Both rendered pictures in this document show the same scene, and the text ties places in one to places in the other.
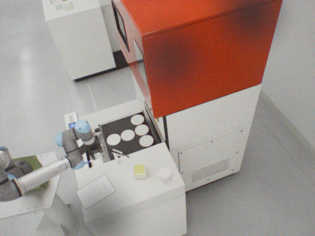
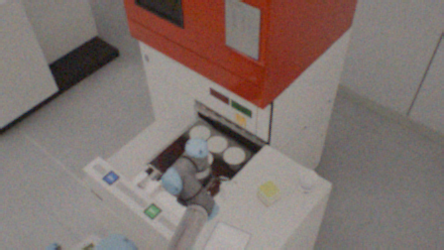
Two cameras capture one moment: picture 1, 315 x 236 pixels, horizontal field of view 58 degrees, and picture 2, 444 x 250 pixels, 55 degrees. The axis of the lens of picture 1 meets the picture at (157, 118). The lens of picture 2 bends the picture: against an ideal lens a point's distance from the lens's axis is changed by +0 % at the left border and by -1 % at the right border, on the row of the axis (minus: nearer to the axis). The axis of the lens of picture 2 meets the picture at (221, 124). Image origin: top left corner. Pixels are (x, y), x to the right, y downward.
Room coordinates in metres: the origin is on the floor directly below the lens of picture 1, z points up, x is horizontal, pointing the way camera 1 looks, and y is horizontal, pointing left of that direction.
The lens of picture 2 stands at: (0.22, 0.84, 2.50)
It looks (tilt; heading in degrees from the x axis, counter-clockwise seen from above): 48 degrees down; 326
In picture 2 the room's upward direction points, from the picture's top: 2 degrees counter-clockwise
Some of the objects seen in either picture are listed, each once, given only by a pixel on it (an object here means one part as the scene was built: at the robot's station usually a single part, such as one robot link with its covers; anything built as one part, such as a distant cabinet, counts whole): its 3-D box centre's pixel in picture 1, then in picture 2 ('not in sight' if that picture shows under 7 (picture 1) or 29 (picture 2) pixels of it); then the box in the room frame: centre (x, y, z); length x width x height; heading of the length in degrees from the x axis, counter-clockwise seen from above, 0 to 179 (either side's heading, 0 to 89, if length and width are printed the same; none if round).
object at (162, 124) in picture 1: (146, 96); (201, 95); (1.52, 0.06, 1.02); 0.82 x 0.03 x 0.40; 14
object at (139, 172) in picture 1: (139, 172); (269, 193); (0.90, 0.15, 1.00); 0.07 x 0.07 x 0.07; 89
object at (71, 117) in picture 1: (78, 144); (134, 203); (1.26, 0.60, 0.89); 0.55 x 0.09 x 0.14; 14
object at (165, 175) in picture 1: (165, 175); (307, 183); (0.84, 0.00, 1.01); 0.07 x 0.07 x 0.10
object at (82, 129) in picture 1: (83, 129); (196, 155); (1.00, 0.41, 1.35); 0.09 x 0.08 x 0.11; 109
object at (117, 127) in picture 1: (127, 134); (201, 158); (1.28, 0.23, 0.90); 0.34 x 0.34 x 0.01; 14
